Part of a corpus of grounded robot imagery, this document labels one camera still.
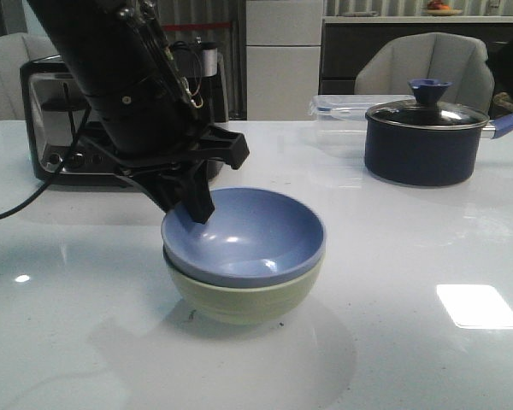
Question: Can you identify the grey chair on left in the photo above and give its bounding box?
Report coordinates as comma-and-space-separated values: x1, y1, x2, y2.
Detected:
0, 32, 57, 120

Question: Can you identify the grey chair on right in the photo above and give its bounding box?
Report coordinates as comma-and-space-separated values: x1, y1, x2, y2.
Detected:
354, 32, 495, 113

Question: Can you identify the glass lid with blue knob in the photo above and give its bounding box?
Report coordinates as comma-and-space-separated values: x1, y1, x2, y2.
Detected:
365, 79, 489, 130

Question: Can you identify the blue plastic bowl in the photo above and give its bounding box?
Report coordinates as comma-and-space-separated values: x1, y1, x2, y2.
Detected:
161, 187, 326, 289

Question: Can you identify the clear plastic food container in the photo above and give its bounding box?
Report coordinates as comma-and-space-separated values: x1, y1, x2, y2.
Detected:
309, 95, 412, 161

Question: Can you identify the dark blue saucepan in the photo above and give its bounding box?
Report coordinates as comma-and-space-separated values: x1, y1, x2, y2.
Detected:
364, 113, 513, 187

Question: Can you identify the white cabinet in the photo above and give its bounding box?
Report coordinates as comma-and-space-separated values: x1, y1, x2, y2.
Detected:
245, 1, 324, 120

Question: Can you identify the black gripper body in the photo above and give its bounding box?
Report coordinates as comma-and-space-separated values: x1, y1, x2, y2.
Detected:
79, 121, 251, 189

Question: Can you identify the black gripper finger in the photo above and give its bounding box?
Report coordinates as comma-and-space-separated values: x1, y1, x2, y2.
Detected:
155, 164, 215, 224
126, 173, 180, 213

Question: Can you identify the green plastic bowl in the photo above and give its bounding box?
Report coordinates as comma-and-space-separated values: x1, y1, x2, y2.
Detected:
163, 251, 326, 325

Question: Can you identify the black and chrome toaster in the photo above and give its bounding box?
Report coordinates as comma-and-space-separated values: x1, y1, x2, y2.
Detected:
20, 56, 127, 188

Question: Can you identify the dark sideboard counter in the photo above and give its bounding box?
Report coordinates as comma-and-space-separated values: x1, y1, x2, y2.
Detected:
319, 16, 513, 94

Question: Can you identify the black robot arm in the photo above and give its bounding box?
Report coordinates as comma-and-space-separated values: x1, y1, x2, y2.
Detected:
31, 1, 249, 224

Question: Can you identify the grey chair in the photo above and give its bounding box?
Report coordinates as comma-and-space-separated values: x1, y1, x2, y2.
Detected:
354, 32, 495, 113
0, 32, 57, 120

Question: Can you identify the plate of fruit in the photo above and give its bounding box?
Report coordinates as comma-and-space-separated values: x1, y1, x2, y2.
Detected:
424, 0, 462, 16

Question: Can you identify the black cable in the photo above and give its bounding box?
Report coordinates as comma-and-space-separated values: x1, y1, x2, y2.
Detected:
0, 104, 93, 224

